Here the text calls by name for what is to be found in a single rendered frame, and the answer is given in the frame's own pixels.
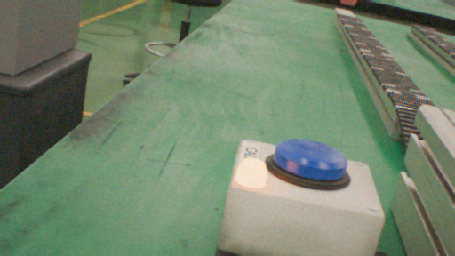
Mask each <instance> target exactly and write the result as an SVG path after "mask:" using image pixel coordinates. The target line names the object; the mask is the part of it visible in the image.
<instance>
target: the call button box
mask: <svg viewBox="0 0 455 256"><path fill-rule="evenodd" d="M274 151H275V145H272V144H268V143H261V142H257V141H255V140H241V143H239V146H238V149H237V152H236V159H235V163H234V166H233V173H232V176H231V179H230V182H229V188H228V192H227V198H226V205H225V209H224V212H223V216H222V223H221V227H220V232H219V240H218V246H217V249H216V252H215V256H388V254H387V253H386V252H377V251H376V250H377V245H378V242H379V239H380V236H381V230H382V229H383V226H384V223H385V216H384V213H383V211H382V207H381V205H380V200H379V198H378V193H377V190H376V188H375V184H374V182H373V180H372V176H371V172H370V170H369V166H368V165H366V164H364V163H361V162H355V161H351V160H347V170H346V173H345V175H344V176H343V178H341V179H336V180H318V179H315V180H313V179H310V178H306V177H303V176H299V175H297V174H295V173H292V172H288V171H286V170H285V169H282V167H280V166H279V165H277V164H276V163H275V162H274ZM245 158H256V159H259V160H260V161H262V162H264V163H265V165H266V168H267V180H266V184H265V186H264V187H263V188H248V187H245V186H244V185H241V184H239V183H237V182H236V180H235V178H236V171H237V168H238V166H239V165H240V164H241V162H242V161H243V160H244V159H245Z"/></svg>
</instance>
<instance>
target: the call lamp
mask: <svg viewBox="0 0 455 256"><path fill-rule="evenodd" d="M235 180H236V182H237V183H239V184H241V185H244V186H245V187H248V188H263V187H264V186H265V184H266V180H267V168H266V165H265V163H264V162H262V161H260V160H259V159H256V158H245V159H244V160H243V161H242V162H241V164H240V165H239V166H238V168H237V171H236V178H235Z"/></svg>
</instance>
